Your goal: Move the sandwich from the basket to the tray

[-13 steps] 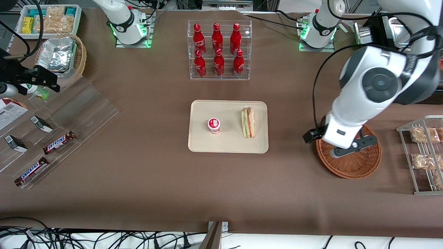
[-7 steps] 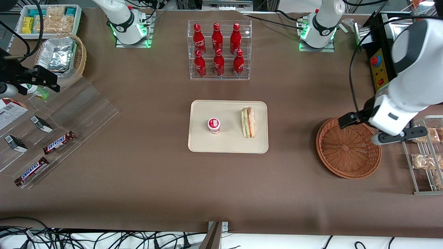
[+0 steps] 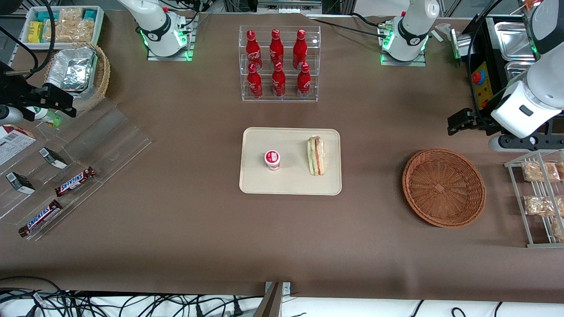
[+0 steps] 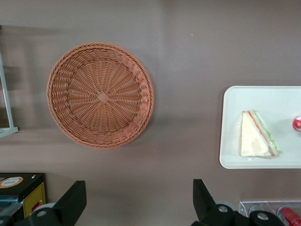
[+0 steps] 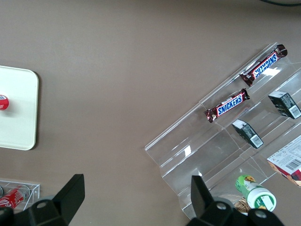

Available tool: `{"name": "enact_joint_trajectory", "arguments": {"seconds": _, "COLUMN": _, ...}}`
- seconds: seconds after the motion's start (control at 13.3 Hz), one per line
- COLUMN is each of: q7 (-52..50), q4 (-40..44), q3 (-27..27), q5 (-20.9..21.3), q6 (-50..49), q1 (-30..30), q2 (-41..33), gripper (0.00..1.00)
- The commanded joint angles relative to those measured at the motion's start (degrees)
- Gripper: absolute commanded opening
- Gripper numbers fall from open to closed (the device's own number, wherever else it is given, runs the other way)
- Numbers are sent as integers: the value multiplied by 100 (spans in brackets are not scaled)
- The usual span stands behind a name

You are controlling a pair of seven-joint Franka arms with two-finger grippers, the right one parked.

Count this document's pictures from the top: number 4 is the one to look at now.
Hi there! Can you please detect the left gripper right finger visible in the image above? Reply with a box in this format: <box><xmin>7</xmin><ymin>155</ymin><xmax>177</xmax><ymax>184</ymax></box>
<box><xmin>193</xmin><ymin>178</ymin><xmax>236</xmax><ymax>226</ymax></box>

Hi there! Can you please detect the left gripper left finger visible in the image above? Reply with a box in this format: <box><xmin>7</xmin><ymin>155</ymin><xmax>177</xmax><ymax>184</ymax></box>
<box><xmin>52</xmin><ymin>180</ymin><xmax>87</xmax><ymax>226</ymax></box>

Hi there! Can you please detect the triangle sandwich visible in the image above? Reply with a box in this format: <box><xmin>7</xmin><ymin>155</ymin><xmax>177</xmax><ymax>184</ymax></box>
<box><xmin>239</xmin><ymin>110</ymin><xmax>284</xmax><ymax>159</ymax></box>

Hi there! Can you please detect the brown round wicker basket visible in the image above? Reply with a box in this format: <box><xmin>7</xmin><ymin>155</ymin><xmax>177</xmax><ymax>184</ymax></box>
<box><xmin>46</xmin><ymin>42</ymin><xmax>155</xmax><ymax>149</ymax></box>

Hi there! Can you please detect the beige plastic tray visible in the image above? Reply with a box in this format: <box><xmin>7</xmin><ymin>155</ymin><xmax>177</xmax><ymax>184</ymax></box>
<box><xmin>219</xmin><ymin>86</ymin><xmax>301</xmax><ymax>170</ymax></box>

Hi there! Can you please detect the black yellow food machine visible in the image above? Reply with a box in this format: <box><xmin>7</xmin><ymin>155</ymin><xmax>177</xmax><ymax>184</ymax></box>
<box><xmin>0</xmin><ymin>173</ymin><xmax>47</xmax><ymax>226</ymax></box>

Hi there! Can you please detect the clear acrylic bottle rack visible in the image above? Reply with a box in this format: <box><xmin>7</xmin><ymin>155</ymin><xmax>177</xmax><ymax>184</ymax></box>
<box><xmin>238</xmin><ymin>200</ymin><xmax>301</xmax><ymax>226</ymax></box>

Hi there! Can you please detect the red cola bottle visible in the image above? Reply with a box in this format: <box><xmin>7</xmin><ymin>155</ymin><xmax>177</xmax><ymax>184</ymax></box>
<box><xmin>278</xmin><ymin>206</ymin><xmax>301</xmax><ymax>226</ymax></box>

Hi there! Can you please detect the red white yogurt cup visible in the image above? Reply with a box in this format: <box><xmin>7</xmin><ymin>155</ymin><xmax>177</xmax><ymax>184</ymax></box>
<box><xmin>292</xmin><ymin>115</ymin><xmax>301</xmax><ymax>131</ymax></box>

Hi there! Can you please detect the grey metal wire rack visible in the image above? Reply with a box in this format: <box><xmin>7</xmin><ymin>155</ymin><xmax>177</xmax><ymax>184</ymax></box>
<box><xmin>0</xmin><ymin>24</ymin><xmax>19</xmax><ymax>139</ymax></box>

